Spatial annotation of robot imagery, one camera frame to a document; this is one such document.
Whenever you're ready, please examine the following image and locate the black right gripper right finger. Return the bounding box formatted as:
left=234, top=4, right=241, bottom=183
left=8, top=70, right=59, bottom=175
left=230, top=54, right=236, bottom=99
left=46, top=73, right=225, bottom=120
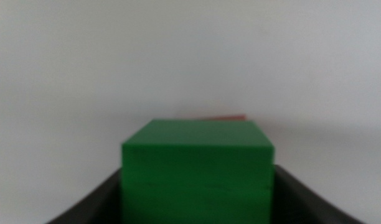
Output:
left=273, top=164, right=365, bottom=224

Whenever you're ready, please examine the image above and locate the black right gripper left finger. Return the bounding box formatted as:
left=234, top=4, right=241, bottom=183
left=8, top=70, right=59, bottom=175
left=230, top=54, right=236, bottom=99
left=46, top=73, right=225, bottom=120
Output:
left=45, top=167, right=123, bottom=224

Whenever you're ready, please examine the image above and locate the green cube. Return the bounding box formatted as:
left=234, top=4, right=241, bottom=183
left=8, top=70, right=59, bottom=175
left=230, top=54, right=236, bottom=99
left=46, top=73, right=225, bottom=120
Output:
left=121, top=119, right=276, bottom=224

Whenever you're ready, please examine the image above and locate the red cube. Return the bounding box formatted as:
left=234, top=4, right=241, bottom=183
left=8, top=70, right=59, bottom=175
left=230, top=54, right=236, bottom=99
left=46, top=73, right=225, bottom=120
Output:
left=202, top=114, right=247, bottom=122

